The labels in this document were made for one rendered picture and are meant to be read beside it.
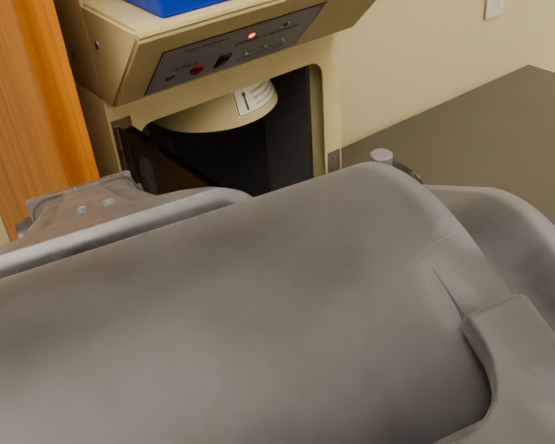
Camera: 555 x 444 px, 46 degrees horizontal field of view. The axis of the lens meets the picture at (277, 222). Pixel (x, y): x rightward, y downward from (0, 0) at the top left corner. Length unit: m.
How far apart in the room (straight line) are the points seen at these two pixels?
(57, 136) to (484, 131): 1.19
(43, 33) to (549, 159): 1.18
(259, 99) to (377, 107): 0.81
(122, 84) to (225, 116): 0.21
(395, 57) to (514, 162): 0.37
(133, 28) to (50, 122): 0.11
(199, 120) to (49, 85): 0.28
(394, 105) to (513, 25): 0.45
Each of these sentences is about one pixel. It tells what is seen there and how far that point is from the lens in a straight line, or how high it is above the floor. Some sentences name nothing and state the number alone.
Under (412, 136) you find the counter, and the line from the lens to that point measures 1.58.
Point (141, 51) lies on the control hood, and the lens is 0.59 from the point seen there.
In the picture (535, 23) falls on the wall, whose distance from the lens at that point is 2.03.
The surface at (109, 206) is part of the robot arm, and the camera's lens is 0.16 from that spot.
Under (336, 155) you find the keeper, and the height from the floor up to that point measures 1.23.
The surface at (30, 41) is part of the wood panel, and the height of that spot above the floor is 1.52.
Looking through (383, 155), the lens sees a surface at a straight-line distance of 0.81.
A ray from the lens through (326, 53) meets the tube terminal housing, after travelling 0.85.
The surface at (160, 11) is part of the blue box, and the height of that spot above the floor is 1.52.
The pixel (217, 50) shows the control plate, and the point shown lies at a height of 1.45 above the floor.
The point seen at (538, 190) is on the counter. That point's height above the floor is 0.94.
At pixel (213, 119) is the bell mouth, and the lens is 0.81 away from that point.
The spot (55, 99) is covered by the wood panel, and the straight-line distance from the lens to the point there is 0.58.
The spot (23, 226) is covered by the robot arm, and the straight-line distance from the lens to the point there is 0.46.
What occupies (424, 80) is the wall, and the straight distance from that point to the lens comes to 1.71.
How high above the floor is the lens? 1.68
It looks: 35 degrees down
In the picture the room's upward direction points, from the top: 5 degrees counter-clockwise
